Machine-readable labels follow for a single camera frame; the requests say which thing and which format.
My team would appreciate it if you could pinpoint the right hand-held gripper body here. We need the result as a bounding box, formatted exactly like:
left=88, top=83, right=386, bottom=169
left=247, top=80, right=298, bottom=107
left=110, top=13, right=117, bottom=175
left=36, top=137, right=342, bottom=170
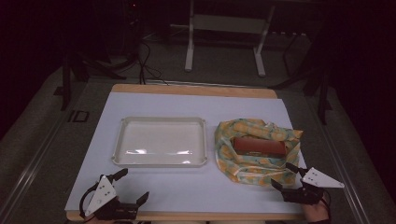
left=280, top=166, right=346, bottom=206

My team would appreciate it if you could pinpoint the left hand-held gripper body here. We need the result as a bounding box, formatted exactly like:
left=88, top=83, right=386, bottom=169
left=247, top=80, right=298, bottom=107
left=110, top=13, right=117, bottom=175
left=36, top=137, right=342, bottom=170
left=78, top=174, right=140, bottom=222

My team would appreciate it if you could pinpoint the yellow green patterned cloth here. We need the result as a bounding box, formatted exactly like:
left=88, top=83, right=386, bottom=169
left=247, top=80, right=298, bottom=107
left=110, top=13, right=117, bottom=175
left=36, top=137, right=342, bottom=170
left=214, top=118, right=304, bottom=188

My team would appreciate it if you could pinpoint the person's right hand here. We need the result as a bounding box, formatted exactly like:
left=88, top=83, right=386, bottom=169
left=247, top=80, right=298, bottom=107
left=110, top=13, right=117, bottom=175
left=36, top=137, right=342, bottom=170
left=303, top=195, right=332, bottom=224

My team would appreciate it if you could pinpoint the person's left hand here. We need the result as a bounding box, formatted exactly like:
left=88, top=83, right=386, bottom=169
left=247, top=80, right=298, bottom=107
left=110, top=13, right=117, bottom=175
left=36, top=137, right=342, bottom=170
left=83, top=216, right=108, bottom=224

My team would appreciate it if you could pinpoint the white table sheet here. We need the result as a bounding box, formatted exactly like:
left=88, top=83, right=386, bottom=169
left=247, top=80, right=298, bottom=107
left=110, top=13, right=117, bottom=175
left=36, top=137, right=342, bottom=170
left=64, top=91, right=308, bottom=216

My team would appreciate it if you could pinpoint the red brown rectangular box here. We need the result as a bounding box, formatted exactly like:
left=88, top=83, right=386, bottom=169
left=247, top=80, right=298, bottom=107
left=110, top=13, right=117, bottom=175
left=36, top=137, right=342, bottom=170
left=233, top=136, right=288, bottom=158

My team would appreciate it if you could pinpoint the white plastic tray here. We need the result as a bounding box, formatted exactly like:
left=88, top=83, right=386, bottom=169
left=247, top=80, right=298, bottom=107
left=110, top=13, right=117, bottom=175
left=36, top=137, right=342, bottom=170
left=111, top=116, right=209, bottom=168

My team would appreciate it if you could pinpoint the black floor socket plate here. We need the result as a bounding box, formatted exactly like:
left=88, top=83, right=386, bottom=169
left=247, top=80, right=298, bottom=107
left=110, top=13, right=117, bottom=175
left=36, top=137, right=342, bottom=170
left=67, top=109, right=91, bottom=123

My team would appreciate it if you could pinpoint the black stand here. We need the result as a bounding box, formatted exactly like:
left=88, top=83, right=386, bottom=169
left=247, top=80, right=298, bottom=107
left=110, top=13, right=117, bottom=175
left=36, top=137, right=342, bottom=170
left=268, top=31, right=333, bottom=126
left=52, top=50, right=127, bottom=112

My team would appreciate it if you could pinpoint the wooden table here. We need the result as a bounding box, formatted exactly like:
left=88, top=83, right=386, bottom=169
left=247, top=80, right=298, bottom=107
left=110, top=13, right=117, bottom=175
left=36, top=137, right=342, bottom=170
left=65, top=83, right=308, bottom=222

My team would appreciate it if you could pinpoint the white metal stand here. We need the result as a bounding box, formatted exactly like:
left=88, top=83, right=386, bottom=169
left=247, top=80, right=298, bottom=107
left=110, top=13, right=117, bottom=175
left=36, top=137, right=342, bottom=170
left=184, top=0, right=276, bottom=78

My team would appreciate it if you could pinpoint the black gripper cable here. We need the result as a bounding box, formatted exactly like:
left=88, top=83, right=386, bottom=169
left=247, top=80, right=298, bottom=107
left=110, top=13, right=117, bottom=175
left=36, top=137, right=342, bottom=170
left=78, top=182, right=101, bottom=218

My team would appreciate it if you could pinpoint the metal floor rail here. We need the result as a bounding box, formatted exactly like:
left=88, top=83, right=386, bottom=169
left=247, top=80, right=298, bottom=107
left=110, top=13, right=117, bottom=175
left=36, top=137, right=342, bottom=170
left=306, top=94, right=373, bottom=224
left=0, top=106, right=78, bottom=224

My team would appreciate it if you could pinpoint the black floor cable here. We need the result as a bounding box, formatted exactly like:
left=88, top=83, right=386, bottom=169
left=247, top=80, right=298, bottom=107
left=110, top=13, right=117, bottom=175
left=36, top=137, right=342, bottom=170
left=135, top=39, right=170, bottom=86

